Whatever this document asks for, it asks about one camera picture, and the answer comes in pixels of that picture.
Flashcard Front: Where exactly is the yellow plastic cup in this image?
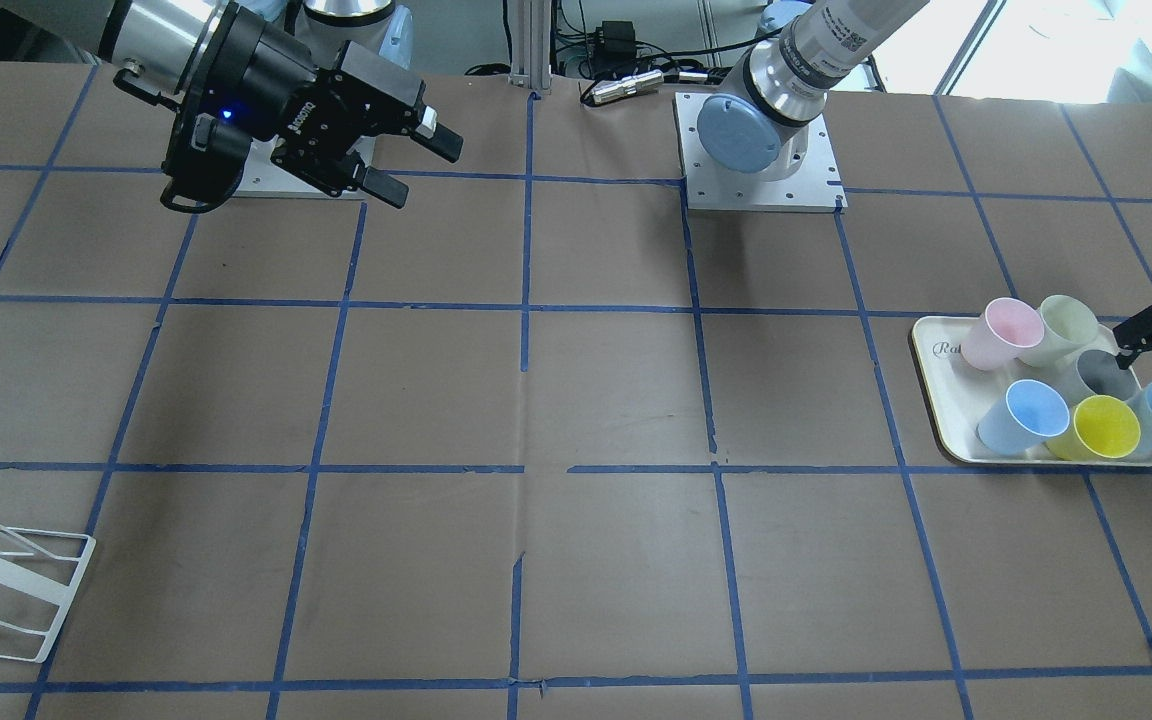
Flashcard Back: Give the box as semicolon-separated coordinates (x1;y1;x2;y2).
1043;395;1142;462

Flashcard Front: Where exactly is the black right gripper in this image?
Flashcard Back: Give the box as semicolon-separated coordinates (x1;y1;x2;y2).
173;10;465;209

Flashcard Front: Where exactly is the white wire cup rack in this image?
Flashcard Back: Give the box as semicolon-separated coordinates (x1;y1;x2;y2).
0;521;96;664

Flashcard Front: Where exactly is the grey plastic cup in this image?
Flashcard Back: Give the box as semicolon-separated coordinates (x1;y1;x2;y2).
1049;348;1140;407

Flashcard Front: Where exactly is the white serving tray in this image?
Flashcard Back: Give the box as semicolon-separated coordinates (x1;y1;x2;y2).
910;316;1152;468

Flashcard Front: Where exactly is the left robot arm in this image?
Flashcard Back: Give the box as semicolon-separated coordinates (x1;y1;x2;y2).
680;1;1152;369

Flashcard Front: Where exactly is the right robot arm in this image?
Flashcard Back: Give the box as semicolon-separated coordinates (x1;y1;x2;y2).
3;1;463;214

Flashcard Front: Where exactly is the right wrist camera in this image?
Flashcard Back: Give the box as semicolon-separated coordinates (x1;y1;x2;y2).
160;113;252;214

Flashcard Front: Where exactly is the aluminium frame post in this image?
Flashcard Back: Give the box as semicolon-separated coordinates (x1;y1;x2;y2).
506;0;556;96

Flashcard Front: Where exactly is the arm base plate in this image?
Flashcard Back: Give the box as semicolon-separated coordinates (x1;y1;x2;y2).
233;137;365;200
675;92;849;213

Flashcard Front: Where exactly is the pink plastic cup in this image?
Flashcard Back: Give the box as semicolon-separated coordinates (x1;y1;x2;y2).
960;297;1046;372

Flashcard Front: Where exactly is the pale green plastic cup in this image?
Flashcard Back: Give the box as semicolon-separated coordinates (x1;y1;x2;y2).
1018;293;1101;367

